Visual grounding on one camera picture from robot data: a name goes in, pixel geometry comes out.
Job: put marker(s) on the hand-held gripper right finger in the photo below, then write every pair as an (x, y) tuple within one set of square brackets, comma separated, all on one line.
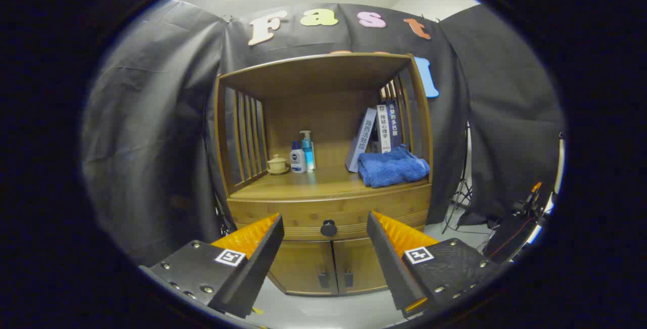
[(386, 261)]

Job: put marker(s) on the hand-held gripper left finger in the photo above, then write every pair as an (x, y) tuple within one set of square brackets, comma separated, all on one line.
[(263, 261)]

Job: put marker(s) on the black drawer knob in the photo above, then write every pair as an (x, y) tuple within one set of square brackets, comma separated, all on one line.
[(328, 228)]

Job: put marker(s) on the wooden drawer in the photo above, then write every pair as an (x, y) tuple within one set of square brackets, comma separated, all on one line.
[(303, 207)]

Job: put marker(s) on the wooden cabinet door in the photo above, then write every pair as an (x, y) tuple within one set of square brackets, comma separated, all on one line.
[(303, 266), (359, 266)]

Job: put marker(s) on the wooden countertop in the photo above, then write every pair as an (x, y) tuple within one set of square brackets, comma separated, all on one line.
[(313, 185)]

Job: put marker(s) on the wooden cabinet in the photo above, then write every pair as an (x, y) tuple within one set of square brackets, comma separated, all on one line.
[(323, 74)]

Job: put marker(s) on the blue folded towel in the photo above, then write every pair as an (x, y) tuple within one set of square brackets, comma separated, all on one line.
[(389, 167)]

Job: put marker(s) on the beige lidded teacup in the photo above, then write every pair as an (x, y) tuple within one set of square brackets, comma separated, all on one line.
[(277, 165)]

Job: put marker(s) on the black tripod stand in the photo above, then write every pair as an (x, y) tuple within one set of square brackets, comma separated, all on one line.
[(461, 192)]

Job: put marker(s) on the white bottle with blue cap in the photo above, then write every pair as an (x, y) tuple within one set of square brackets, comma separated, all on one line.
[(297, 161)]

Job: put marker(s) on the blue pump bottle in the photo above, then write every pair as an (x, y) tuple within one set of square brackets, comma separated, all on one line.
[(308, 154)]

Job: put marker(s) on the black equipment with orange part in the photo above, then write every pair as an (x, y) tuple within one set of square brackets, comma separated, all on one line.
[(505, 238)]

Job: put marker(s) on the grey leaning book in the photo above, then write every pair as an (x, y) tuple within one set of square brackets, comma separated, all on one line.
[(360, 139)]

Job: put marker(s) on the white spine book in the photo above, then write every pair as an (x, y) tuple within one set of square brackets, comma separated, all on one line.
[(384, 129)]

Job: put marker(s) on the dark blue book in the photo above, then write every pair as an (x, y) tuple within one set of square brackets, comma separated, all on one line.
[(394, 124)]

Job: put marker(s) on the black backdrop cloth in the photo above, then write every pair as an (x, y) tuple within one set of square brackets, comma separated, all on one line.
[(151, 116)]

